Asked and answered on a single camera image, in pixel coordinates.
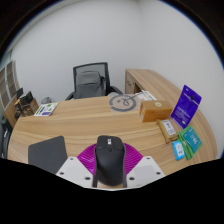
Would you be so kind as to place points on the brown snack packet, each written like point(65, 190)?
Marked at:
point(167, 130)

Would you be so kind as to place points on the green packet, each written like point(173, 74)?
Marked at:
point(192, 140)

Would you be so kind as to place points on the dark grey mouse pad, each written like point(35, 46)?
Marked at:
point(46, 153)

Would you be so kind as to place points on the brown wooden box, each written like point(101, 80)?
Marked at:
point(155, 111)

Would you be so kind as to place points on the purple standing pouch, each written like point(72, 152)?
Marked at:
point(186, 107)

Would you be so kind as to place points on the black mesh office chair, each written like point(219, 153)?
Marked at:
point(90, 66)

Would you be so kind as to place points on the round grey disc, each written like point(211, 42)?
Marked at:
point(122, 102)

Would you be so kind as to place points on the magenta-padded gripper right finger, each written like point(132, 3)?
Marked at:
point(145, 170)

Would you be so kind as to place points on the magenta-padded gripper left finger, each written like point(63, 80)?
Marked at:
point(75, 170)

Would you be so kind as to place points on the white paper sheet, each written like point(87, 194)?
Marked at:
point(147, 95)

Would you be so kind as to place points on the brown cardboard box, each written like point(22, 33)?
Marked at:
point(30, 107)

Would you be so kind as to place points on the white green purple leaflet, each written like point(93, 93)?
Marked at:
point(46, 109)

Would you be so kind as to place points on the wooden side desk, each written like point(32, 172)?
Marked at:
point(150, 80)

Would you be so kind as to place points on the black box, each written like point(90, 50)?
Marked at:
point(26, 98)

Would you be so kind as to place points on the black computer mouse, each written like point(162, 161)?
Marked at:
point(110, 161)

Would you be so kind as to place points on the small blue packet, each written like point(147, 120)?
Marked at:
point(178, 150)

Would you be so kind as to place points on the wooden shelf unit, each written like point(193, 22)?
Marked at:
point(7, 86)

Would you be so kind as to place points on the grey backpack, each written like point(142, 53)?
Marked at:
point(89, 85)

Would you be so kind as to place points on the black padded office chair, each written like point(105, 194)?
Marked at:
point(4, 140)

